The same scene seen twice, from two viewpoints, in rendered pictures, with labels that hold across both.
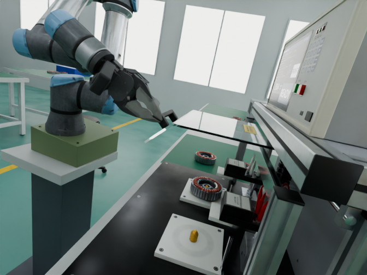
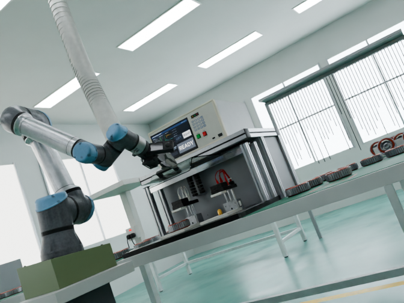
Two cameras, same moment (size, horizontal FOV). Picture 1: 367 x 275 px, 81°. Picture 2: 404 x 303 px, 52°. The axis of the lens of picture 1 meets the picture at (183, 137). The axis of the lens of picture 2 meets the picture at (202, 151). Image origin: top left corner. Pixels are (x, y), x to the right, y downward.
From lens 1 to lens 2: 1.76 m
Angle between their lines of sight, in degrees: 74
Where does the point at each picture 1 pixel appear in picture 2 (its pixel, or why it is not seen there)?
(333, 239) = (242, 174)
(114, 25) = not seen: hidden behind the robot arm
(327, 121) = (226, 131)
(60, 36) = (130, 134)
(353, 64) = (221, 117)
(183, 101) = not seen: outside the picture
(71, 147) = (104, 247)
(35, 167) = (105, 274)
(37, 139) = (65, 269)
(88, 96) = (81, 203)
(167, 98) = not seen: outside the picture
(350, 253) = (255, 151)
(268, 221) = (247, 149)
